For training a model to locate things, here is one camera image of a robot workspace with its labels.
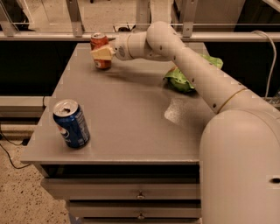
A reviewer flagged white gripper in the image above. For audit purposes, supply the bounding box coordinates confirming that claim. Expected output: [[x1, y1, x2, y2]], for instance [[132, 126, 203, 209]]
[[90, 34, 130, 60]]

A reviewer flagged orange coke can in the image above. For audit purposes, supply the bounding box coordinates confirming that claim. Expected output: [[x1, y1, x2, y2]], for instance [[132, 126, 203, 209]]
[[90, 33, 112, 69]]

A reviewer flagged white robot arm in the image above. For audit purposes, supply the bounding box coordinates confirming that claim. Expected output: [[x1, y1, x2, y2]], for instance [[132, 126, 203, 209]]
[[91, 22, 280, 224]]

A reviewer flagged blue pepsi can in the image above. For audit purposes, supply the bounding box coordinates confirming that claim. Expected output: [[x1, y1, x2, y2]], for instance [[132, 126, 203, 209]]
[[52, 99, 90, 149]]

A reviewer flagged metal railing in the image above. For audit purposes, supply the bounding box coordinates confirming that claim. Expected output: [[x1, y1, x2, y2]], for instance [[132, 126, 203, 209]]
[[0, 0, 280, 42]]

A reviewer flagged green chip bag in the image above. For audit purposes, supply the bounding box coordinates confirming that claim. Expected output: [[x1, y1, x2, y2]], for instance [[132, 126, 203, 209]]
[[163, 52, 224, 94]]

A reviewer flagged grey drawer cabinet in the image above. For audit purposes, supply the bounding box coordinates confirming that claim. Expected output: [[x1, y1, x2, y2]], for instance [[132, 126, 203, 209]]
[[21, 44, 214, 224]]

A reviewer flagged upper grey drawer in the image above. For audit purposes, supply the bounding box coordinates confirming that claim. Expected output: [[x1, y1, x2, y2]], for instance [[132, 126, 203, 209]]
[[41, 178, 200, 200]]

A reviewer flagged grey drawer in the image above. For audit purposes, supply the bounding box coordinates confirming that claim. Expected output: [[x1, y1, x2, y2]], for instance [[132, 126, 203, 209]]
[[66, 200, 201, 219], [41, 178, 200, 200]]

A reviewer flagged lower grey drawer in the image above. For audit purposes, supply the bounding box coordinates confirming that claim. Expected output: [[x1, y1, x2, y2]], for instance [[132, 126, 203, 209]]
[[66, 200, 201, 219]]

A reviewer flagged black floor cable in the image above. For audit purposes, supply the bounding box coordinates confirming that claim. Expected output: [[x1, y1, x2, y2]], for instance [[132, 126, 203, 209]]
[[0, 122, 32, 171]]

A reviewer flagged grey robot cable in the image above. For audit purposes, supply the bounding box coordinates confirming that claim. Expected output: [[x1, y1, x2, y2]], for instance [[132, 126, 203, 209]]
[[252, 30, 277, 100]]

